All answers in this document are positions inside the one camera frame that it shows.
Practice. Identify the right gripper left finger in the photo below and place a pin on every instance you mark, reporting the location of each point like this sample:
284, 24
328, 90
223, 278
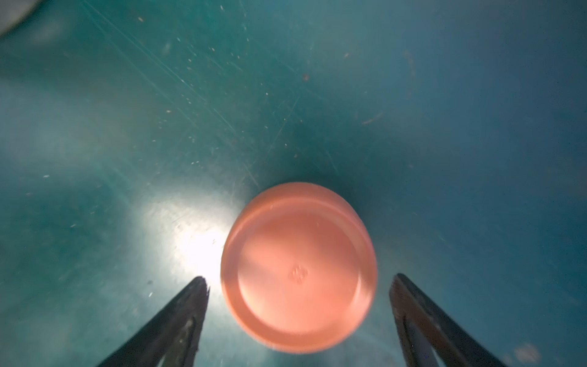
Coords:
172, 336

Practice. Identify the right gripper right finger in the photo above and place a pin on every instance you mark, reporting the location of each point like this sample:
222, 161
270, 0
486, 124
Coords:
427, 334

